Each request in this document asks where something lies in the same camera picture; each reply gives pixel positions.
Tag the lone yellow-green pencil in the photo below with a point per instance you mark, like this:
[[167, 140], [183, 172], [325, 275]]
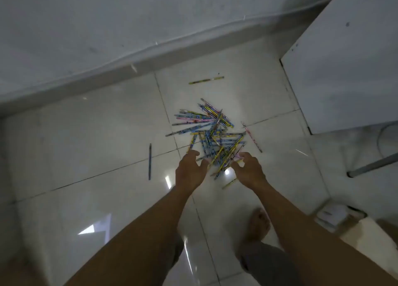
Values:
[[206, 80]]

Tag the person's grey trousers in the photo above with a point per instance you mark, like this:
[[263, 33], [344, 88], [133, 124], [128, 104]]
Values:
[[267, 264]]

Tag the person's right hand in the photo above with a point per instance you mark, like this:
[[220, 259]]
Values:
[[250, 172]]

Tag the grey metal leg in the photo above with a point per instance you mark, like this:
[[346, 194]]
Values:
[[373, 165]]

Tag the person's left forearm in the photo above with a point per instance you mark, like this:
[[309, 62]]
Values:
[[140, 242]]

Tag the white paper packet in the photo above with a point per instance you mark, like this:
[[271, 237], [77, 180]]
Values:
[[331, 215]]

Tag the person's right forearm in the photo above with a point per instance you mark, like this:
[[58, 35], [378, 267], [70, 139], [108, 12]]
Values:
[[311, 239]]

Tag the white desk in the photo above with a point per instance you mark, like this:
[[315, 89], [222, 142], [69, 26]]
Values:
[[342, 61]]

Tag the pile of colourful pencils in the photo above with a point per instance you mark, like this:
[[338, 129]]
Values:
[[214, 139]]

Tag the person's left hand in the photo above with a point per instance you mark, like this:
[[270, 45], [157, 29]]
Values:
[[188, 172]]

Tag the lone dark blue pencil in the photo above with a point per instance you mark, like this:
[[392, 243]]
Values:
[[150, 161]]

